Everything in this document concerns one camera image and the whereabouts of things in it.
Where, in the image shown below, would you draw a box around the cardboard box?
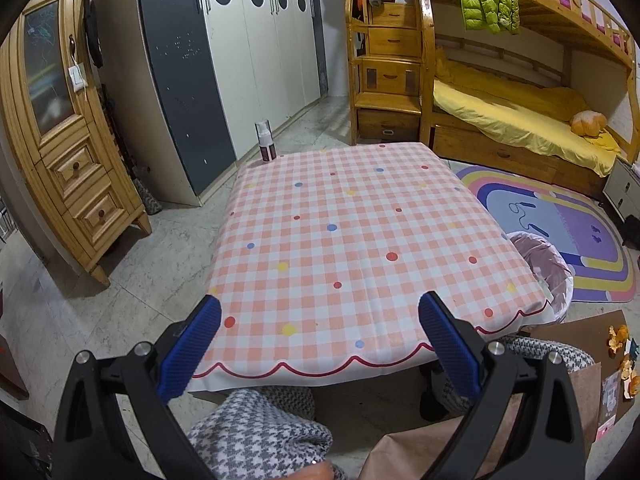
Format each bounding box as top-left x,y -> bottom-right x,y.
357,360 -> 603,480

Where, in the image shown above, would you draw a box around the orange plush toy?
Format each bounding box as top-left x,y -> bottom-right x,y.
571,111 -> 608,137

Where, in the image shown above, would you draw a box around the brown cardboard sheet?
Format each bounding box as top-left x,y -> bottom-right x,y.
520,310 -> 636,431

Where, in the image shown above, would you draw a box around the pink printed packet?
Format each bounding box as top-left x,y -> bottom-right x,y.
592,372 -> 623,443

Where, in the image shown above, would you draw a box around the white and maroon bottle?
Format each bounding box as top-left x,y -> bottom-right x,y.
255,120 -> 277,163

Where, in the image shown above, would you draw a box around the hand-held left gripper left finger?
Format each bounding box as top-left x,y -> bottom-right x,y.
52,294 -> 223,480

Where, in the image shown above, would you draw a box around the black hanging garment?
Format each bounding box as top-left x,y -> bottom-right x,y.
82,0 -> 105,68

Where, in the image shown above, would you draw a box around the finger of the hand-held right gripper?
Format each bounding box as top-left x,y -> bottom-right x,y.
621,215 -> 640,252

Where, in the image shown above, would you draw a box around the white and grey wardrobe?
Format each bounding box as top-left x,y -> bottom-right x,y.
90,0 -> 328,208

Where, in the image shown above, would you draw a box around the wooden cabinet with drawers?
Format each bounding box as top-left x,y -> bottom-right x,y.
0,0 -> 153,288

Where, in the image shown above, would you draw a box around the yellow bed sheet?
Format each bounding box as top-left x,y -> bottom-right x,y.
432,57 -> 626,177

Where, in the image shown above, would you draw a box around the grey nightstand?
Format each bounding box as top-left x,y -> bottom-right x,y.
602,160 -> 640,223

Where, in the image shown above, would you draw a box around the orange peel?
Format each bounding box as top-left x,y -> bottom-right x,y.
619,352 -> 640,401
607,324 -> 630,353

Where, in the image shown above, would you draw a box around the dark patterned bag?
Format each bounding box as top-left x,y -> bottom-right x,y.
132,175 -> 163,216

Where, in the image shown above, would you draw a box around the waste bin with pink liner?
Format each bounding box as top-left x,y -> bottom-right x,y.
506,231 -> 575,323

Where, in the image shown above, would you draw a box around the person's houndstooth trousers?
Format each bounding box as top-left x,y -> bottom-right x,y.
187,335 -> 596,480

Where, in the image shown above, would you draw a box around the table with checkered tablecloth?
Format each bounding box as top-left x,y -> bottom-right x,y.
187,142 -> 558,396

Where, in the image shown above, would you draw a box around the wooden staircase drawer unit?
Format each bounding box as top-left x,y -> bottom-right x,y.
345,0 -> 436,146

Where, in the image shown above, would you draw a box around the wooden bunk bed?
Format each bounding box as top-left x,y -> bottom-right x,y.
417,0 -> 640,201

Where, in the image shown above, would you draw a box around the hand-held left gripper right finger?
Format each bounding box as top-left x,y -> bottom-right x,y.
418,291 -> 587,480

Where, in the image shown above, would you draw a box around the pastel rainbow rug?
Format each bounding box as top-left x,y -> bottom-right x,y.
455,164 -> 637,303

